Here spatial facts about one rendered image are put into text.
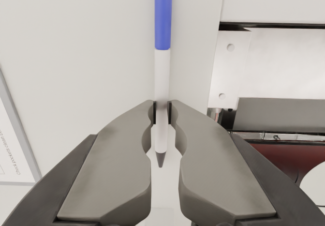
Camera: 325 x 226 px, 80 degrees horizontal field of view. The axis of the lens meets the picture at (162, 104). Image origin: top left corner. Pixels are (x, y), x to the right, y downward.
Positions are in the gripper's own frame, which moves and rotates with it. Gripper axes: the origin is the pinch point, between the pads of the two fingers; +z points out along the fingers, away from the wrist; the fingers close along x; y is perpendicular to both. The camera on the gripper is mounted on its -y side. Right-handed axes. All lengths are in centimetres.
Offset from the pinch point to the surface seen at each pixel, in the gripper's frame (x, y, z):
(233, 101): 7.8, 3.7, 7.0
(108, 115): -4.2, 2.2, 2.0
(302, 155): 18.3, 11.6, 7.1
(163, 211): 0.3, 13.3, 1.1
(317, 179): 21.9, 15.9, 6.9
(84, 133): -6.3, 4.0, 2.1
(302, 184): 20.2, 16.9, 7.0
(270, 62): 12.1, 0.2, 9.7
